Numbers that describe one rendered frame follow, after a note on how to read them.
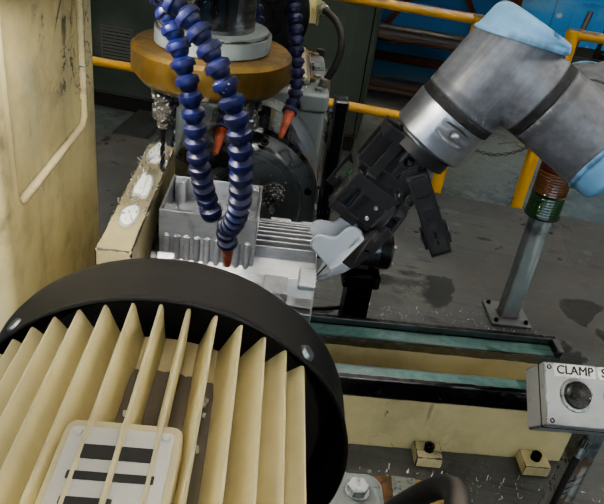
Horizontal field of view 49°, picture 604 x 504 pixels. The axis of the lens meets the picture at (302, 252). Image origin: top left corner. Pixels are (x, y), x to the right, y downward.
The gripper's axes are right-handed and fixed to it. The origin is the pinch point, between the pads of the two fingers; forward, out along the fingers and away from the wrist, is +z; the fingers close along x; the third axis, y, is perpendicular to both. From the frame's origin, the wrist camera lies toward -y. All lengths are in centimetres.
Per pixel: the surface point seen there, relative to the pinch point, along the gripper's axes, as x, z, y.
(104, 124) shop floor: -312, 148, 39
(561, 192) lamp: -33, -21, -36
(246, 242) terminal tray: -1.1, 3.1, 10.5
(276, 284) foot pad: 1.8, 4.3, 5.0
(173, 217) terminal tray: -1.3, 5.7, 19.5
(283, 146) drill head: -27.3, -1.1, 8.4
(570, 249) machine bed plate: -67, -8, -72
